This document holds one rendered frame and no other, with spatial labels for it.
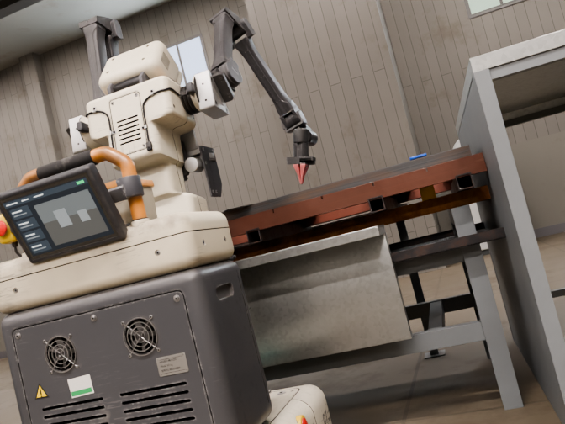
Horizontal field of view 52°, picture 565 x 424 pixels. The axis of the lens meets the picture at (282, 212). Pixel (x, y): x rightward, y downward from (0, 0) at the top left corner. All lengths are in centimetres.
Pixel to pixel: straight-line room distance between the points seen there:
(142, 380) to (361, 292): 87
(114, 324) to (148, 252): 18
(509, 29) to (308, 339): 724
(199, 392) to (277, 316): 80
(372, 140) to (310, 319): 533
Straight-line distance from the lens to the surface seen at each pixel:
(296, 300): 198
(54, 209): 133
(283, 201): 205
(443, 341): 205
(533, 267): 163
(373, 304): 194
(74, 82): 1074
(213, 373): 124
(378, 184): 195
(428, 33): 879
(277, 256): 181
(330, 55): 745
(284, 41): 766
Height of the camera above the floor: 68
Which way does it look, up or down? 4 degrees up
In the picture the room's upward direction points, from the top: 14 degrees counter-clockwise
